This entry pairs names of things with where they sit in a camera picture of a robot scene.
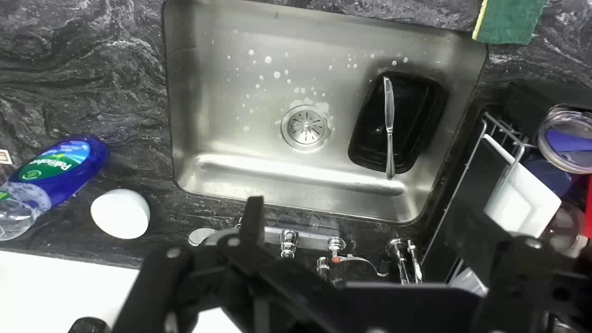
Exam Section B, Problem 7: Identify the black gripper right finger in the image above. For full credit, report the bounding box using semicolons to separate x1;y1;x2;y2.
487;235;592;333

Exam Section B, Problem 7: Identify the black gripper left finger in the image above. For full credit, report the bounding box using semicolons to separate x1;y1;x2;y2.
114;241;195;333

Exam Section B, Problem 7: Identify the black lunchbox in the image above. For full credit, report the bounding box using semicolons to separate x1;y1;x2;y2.
347;71;450;176

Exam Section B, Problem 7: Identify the small white bowl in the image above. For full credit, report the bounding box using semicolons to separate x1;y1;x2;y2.
90;187;152;243

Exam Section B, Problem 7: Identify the red cup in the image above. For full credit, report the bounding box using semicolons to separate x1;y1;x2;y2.
582;178;592;237

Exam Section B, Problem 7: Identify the black dish rack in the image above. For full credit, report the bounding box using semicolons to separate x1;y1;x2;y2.
421;82;592;293

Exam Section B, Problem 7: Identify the blue cup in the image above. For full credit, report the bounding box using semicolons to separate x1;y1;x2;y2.
524;154;574;195

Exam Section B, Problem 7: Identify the small chrome faucet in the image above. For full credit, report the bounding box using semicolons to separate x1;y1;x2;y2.
280;228;300;261

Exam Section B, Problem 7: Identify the blue dish soap bottle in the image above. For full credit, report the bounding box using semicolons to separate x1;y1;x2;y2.
0;135;114;243

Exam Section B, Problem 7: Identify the clear round lid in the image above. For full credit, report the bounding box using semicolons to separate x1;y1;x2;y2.
535;104;592;176

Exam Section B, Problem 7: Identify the tall chrome faucet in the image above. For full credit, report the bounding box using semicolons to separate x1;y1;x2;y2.
315;237;389;283

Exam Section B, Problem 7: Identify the metal sink drain strainer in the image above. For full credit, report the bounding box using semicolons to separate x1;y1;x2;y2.
278;102;336;156

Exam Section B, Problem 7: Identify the stainless steel sink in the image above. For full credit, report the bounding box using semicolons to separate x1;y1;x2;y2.
162;0;491;226

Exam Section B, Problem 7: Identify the green yellow sponge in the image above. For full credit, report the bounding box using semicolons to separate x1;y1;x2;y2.
471;0;550;47

